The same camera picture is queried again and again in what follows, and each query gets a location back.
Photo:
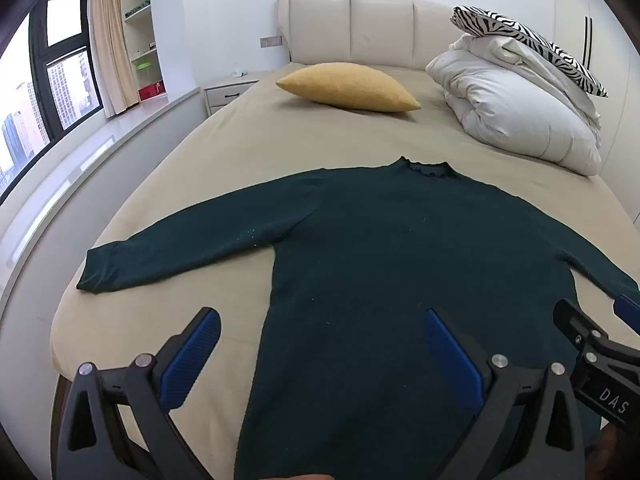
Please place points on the wall socket panel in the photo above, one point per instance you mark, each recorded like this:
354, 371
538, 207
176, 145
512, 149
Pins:
271, 41

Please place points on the white folded duvet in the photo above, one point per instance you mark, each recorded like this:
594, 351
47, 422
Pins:
520, 115

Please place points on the white window ledge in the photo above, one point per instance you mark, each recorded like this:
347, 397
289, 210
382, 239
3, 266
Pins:
100, 140

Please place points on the green lidded container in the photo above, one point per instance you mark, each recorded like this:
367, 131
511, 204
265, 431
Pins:
143, 65

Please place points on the dark green sweater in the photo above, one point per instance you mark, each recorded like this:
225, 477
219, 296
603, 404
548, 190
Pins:
375, 260

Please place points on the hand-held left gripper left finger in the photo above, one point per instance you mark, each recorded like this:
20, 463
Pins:
192, 355

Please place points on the white wall shelf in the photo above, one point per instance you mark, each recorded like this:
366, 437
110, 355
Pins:
142, 25

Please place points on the cream padded headboard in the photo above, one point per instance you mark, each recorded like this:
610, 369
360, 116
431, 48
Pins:
380, 30

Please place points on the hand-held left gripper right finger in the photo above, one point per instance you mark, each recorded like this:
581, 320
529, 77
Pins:
450, 355

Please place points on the bed with beige sheet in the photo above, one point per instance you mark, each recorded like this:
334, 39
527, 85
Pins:
300, 135

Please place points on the red box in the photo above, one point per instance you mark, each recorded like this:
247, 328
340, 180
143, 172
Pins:
150, 91

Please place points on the black framed window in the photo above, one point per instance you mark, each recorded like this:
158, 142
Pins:
37, 60

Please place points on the yellow pillow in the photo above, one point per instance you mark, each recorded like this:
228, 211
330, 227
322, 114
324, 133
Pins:
345, 85

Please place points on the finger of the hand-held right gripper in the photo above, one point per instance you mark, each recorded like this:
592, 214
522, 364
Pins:
629, 311
575, 321

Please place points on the white nightstand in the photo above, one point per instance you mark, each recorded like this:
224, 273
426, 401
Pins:
227, 92

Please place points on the zebra print pillow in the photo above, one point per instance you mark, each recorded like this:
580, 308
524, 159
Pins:
545, 45

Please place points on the white wardrobe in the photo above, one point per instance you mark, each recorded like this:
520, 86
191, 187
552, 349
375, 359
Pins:
615, 85

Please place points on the beige curtain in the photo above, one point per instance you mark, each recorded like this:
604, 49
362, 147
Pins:
112, 40

